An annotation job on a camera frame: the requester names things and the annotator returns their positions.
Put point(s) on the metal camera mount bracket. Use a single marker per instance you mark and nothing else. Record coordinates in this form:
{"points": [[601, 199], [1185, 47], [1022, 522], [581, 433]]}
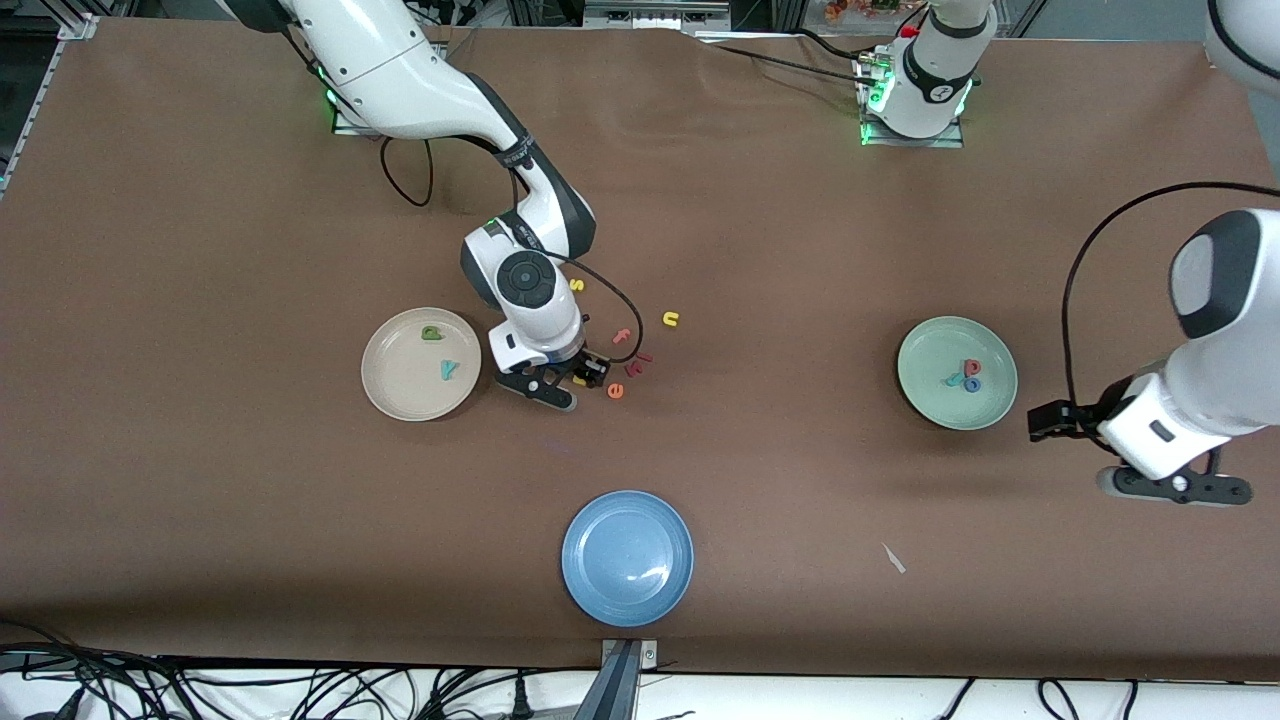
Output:
{"points": [[625, 655]]}

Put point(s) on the beige round plate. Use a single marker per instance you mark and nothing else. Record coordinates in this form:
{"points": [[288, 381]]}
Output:
{"points": [[400, 385]]}

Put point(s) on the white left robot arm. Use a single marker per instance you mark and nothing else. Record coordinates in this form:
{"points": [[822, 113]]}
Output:
{"points": [[935, 80]]}

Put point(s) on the small white paper scrap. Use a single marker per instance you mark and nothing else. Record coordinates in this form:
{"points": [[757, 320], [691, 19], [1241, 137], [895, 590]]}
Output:
{"points": [[893, 558]]}

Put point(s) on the green round plate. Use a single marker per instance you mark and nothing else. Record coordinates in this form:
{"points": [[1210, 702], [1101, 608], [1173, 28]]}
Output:
{"points": [[935, 400]]}

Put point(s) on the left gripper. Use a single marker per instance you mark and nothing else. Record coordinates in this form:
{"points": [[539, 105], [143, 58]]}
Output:
{"points": [[1082, 415]]}

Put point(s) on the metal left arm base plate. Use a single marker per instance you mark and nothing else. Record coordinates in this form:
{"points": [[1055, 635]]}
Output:
{"points": [[915, 142]]}

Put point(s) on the brown table cover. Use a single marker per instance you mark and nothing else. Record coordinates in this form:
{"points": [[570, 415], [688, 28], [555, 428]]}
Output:
{"points": [[200, 500]]}

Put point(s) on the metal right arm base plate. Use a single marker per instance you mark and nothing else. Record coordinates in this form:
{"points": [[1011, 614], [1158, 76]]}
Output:
{"points": [[345, 125]]}

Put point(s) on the aluminium table frame rail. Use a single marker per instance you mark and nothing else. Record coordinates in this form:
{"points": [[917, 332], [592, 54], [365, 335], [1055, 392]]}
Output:
{"points": [[78, 27]]}

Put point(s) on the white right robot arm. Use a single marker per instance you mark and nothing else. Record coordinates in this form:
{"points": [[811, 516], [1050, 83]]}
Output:
{"points": [[400, 80]]}

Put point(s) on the orange leaf decoration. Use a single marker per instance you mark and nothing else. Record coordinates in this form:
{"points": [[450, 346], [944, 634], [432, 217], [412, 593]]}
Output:
{"points": [[860, 8]]}

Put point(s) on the silver power strip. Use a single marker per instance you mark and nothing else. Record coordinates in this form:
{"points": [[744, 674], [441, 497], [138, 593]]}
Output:
{"points": [[655, 12]]}

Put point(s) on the blue round plate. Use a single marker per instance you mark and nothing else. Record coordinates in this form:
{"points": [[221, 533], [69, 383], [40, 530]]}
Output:
{"points": [[627, 560]]}

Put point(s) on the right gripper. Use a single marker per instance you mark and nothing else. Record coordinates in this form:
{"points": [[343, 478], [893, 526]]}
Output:
{"points": [[581, 364]]}

